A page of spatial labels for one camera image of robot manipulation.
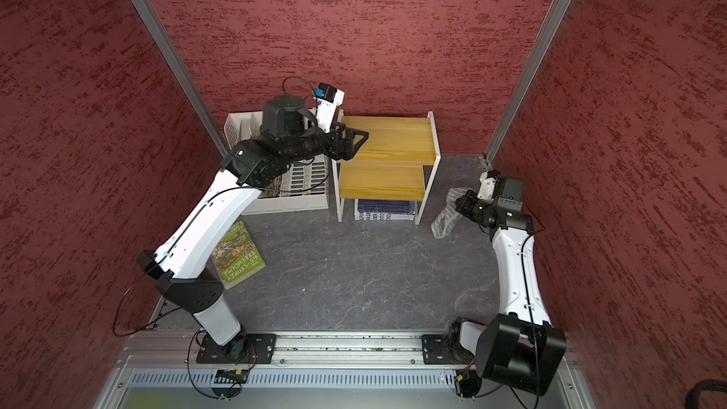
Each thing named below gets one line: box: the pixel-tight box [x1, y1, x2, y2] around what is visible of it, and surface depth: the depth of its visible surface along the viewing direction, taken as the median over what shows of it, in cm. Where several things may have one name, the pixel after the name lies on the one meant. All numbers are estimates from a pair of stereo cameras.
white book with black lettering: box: [357, 212, 416, 221], surface depth 100 cm
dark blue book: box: [357, 198, 416, 214], surface depth 99 cm
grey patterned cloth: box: [430, 186, 470, 240], surface depth 81 cm
